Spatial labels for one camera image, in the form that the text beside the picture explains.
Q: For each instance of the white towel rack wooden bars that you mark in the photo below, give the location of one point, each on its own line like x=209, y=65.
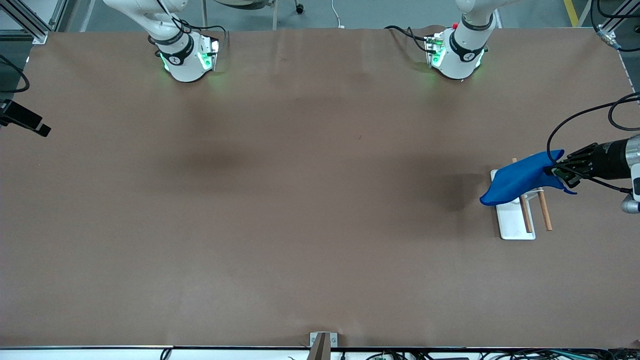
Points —
x=512, y=222

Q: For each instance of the blue microfibre towel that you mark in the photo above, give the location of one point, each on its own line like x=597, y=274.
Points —
x=520, y=177

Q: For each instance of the aluminium frame profile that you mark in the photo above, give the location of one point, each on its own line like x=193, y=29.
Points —
x=612, y=25
x=30, y=22

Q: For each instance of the black chair caster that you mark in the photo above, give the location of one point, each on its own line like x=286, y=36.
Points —
x=299, y=8

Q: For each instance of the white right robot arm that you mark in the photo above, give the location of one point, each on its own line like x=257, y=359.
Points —
x=182, y=65

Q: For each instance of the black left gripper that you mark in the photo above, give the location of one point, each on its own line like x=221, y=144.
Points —
x=607, y=161

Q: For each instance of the metal bracket plate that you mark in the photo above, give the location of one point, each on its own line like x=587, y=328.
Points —
x=333, y=340

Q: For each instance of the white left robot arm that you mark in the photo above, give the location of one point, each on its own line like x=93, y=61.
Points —
x=460, y=60

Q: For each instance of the brown mount post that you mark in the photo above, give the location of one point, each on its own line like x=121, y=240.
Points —
x=320, y=350

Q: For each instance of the brown table cover sheet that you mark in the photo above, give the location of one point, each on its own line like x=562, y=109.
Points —
x=320, y=225

